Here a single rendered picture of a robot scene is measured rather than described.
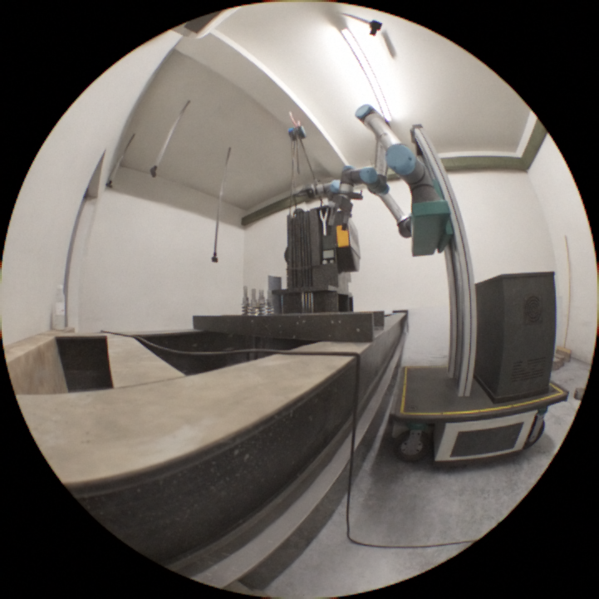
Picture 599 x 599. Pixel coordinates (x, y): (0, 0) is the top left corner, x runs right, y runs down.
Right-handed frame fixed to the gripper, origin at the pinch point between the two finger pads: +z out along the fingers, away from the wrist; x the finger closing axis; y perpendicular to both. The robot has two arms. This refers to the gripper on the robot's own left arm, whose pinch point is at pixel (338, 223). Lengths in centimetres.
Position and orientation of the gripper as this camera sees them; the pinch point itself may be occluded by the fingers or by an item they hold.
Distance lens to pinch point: 98.9
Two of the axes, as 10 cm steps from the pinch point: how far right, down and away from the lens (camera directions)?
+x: -6.2, 1.1, -7.8
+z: -2.1, 9.4, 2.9
